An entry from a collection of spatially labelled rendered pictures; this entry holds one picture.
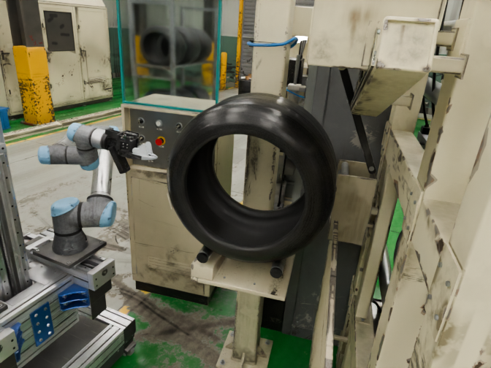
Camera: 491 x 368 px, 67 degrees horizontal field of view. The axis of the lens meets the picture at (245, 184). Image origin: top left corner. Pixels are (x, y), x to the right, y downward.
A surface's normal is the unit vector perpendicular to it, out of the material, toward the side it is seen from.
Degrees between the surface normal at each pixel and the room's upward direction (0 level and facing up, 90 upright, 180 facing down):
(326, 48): 90
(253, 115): 42
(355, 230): 90
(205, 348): 0
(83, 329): 0
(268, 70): 90
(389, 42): 72
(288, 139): 81
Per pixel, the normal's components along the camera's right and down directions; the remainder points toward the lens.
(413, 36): -0.21, 0.07
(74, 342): 0.07, -0.92
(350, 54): -0.24, 0.37
